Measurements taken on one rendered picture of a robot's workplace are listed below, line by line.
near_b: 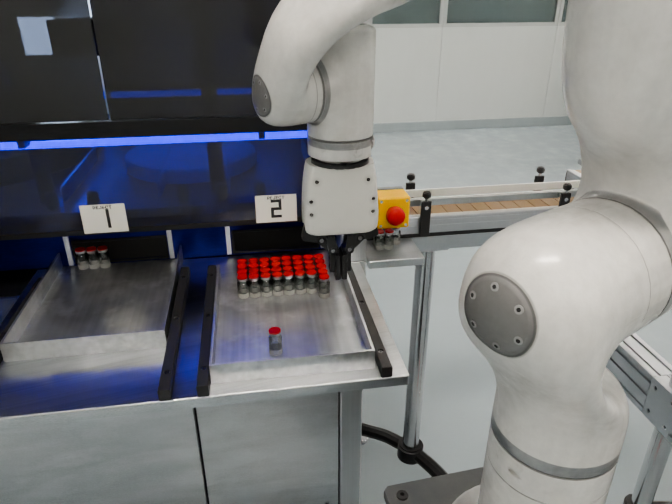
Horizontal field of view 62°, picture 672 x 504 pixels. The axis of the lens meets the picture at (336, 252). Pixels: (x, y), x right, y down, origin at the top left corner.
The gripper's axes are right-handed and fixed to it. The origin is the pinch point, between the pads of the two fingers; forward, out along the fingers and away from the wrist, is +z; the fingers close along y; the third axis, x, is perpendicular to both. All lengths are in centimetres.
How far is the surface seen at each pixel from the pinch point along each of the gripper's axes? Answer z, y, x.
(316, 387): 20.9, 3.8, 1.1
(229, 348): 20.2, 17.2, -10.5
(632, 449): 108, -111, -54
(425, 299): 41, -32, -53
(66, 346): 18.4, 43.7, -12.9
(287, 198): 4.3, 4.4, -38.7
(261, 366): 18.0, 12.0, -1.7
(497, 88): 67, -253, -499
